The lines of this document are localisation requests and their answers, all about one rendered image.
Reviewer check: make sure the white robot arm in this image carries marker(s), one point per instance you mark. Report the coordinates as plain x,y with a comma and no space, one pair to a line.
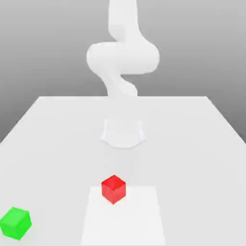
123,57

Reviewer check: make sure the small red cube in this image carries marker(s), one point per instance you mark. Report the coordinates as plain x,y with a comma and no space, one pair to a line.
113,189

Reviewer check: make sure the small green cube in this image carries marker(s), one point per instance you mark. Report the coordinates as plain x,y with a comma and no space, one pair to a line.
15,223

